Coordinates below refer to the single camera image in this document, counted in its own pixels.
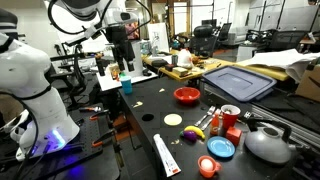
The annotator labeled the red plastic bowl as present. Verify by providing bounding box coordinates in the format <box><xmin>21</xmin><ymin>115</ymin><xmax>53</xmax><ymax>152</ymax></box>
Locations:
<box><xmin>174</xmin><ymin>87</ymin><xmax>200</xmax><ymax>103</ymax></box>

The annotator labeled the cream round disc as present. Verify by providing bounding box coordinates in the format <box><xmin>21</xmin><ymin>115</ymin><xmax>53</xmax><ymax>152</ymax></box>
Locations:
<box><xmin>164</xmin><ymin>114</ymin><xmax>182</xmax><ymax>126</ymax></box>

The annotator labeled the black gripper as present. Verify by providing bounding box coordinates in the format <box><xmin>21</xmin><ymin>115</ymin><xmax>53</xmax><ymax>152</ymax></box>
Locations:
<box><xmin>106</xmin><ymin>26</ymin><xmax>135</xmax><ymax>72</ymax></box>

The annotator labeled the silver knife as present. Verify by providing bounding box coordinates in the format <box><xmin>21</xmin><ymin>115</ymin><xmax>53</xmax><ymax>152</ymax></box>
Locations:
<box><xmin>200</xmin><ymin>109</ymin><xmax>221</xmax><ymax>131</ymax></box>

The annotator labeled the white toothpaste tube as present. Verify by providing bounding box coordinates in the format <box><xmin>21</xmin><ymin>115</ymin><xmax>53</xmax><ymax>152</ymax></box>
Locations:
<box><xmin>153</xmin><ymin>134</ymin><xmax>181</xmax><ymax>177</ymax></box>

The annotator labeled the yellow toy banana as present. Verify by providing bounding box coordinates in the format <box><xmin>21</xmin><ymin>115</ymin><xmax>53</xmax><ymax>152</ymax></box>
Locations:
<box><xmin>184</xmin><ymin>125</ymin><xmax>206</xmax><ymax>139</ymax></box>

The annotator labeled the orange handled clamp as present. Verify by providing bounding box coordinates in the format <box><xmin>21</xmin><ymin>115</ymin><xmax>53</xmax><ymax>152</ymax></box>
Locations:
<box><xmin>91</xmin><ymin>129</ymin><xmax>116</xmax><ymax>147</ymax></box>

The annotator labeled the grey kettle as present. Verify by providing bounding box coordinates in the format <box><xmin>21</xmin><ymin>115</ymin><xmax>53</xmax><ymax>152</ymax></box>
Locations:
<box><xmin>245</xmin><ymin>118</ymin><xmax>298</xmax><ymax>165</ymax></box>

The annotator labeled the blue plate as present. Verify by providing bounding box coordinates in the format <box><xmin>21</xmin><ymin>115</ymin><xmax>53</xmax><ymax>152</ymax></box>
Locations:
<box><xmin>207</xmin><ymin>136</ymin><xmax>235</xmax><ymax>158</ymax></box>

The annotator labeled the black office chair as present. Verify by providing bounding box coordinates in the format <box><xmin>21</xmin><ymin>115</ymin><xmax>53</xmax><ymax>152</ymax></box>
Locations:
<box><xmin>189</xmin><ymin>25</ymin><xmax>218</xmax><ymax>58</ymax></box>

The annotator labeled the blue plastic cup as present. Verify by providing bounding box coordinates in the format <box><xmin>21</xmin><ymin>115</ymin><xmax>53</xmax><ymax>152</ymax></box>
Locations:
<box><xmin>120</xmin><ymin>76</ymin><xmax>132</xmax><ymax>94</ymax></box>

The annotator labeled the orange sauce bottle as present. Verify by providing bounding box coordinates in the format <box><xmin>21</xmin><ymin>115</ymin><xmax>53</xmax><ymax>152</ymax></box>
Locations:
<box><xmin>210</xmin><ymin>113</ymin><xmax>219</xmax><ymax>135</ymax></box>

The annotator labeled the red plastic cup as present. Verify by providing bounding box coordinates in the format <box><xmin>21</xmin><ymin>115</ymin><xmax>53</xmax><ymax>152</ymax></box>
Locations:
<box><xmin>221</xmin><ymin>105</ymin><xmax>241</xmax><ymax>129</ymax></box>

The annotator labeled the orange mug with egg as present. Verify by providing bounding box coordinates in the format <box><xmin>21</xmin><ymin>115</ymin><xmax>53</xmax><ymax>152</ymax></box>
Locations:
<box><xmin>198</xmin><ymin>155</ymin><xmax>222</xmax><ymax>178</ymax></box>

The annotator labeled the red cube block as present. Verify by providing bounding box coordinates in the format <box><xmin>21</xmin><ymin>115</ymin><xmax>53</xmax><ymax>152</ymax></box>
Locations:
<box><xmin>226</xmin><ymin>127</ymin><xmax>242</xmax><ymax>146</ymax></box>

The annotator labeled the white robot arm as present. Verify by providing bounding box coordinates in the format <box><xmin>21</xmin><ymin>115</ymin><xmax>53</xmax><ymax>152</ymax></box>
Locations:
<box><xmin>0</xmin><ymin>0</ymin><xmax>138</xmax><ymax>161</ymax></box>

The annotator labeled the blue bin lid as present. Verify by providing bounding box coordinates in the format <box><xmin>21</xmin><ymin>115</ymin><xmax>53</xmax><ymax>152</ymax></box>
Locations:
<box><xmin>202</xmin><ymin>66</ymin><xmax>277</xmax><ymax>102</ymax></box>

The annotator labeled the purple toy eggplant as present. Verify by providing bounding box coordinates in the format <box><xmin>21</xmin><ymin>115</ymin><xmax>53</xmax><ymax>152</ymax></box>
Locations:
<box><xmin>180</xmin><ymin>130</ymin><xmax>197</xmax><ymax>142</ymax></box>

